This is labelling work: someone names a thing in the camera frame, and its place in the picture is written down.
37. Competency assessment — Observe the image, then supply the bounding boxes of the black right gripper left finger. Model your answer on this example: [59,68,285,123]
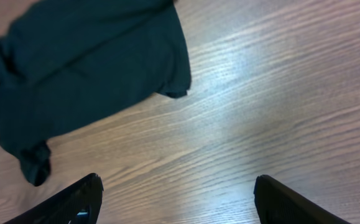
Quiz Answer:
[4,173,104,224]

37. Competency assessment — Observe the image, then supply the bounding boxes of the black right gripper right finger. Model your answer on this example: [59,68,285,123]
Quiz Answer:
[254,175,349,224]

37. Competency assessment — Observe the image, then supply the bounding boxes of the black t-shirt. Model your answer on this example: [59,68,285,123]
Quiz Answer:
[0,0,192,186]

